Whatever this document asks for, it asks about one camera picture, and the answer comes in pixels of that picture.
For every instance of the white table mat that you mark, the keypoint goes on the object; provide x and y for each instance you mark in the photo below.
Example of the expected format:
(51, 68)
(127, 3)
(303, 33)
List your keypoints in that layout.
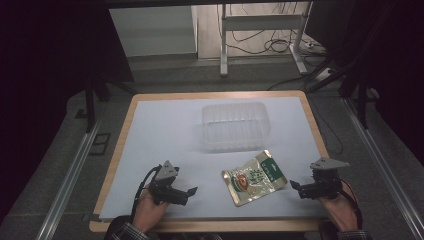
(173, 133)

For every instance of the white panel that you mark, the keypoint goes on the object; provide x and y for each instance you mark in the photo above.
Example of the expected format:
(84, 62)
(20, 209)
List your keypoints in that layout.
(153, 31)

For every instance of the white power strip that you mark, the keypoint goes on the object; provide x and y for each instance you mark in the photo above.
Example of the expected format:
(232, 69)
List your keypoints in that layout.
(324, 74)

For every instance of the white metal desk frame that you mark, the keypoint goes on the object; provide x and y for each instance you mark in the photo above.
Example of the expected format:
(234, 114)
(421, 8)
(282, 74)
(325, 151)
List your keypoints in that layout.
(263, 22)

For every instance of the black metal stand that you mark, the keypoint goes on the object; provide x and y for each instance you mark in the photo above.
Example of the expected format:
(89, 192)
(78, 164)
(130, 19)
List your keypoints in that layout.
(90, 100)
(361, 96)

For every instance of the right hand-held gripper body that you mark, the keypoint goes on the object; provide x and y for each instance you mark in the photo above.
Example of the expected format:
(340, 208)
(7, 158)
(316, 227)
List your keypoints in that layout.
(325, 180)

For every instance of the person's left hand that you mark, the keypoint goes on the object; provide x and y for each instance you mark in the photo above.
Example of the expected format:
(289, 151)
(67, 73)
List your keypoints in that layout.
(148, 210)

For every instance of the aluminium floor rail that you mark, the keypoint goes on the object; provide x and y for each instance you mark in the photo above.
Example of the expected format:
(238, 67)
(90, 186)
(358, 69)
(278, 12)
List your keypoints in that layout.
(68, 181)
(383, 166)

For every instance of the clear plastic container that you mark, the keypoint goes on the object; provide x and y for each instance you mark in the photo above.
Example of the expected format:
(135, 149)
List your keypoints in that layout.
(235, 126)

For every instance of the green and gold snack packet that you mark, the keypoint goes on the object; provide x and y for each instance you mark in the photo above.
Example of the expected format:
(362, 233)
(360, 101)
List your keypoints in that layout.
(255, 177)

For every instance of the person's right hand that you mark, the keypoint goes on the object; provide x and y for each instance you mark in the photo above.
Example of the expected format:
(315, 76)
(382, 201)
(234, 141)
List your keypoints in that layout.
(340, 210)

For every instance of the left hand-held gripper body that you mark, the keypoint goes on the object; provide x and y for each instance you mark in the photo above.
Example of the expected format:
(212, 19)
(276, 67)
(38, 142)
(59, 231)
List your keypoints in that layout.
(165, 174)

